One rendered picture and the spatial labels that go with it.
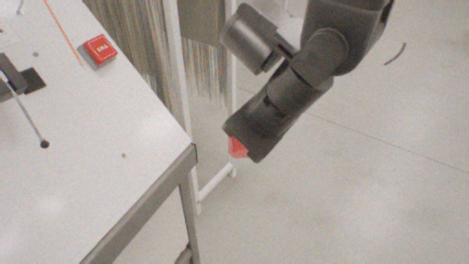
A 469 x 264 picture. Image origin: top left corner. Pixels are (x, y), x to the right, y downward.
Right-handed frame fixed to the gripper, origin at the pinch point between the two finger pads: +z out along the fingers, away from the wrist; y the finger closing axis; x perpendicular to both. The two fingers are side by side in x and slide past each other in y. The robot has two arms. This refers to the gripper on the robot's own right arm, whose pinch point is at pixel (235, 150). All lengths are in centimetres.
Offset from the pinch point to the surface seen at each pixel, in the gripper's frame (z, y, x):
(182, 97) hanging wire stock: 52, -39, -29
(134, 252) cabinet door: 41.4, 11.5, -0.9
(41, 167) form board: 18.3, 17.7, -21.6
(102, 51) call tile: 12.7, -3.5, -33.3
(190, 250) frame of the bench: 68, -7, 11
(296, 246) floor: 92, -53, 50
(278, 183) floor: 105, -82, 28
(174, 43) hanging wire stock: 34, -39, -40
